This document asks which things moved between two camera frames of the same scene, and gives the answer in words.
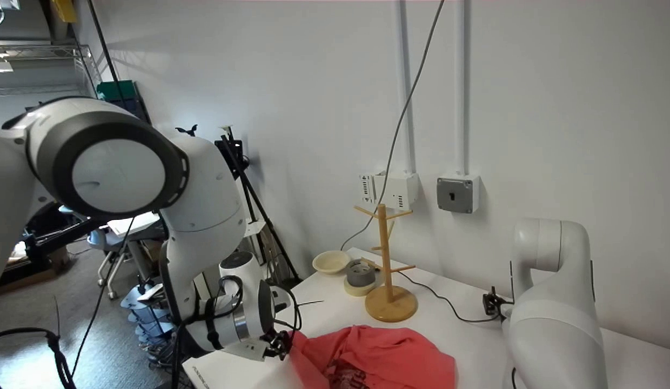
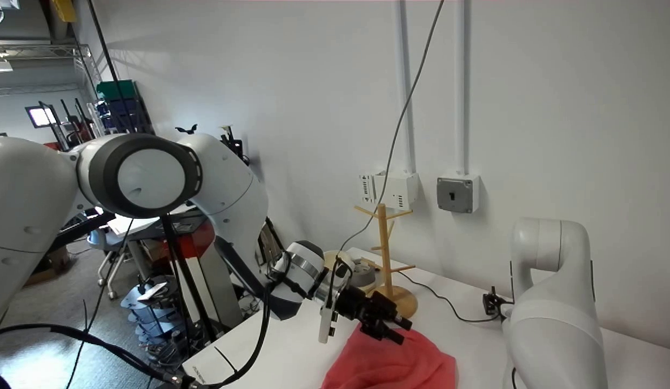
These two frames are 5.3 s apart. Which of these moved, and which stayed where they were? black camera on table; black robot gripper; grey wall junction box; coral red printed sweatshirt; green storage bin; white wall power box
Moved: coral red printed sweatshirt; black robot gripper
Stayed: black camera on table; green storage bin; white wall power box; grey wall junction box
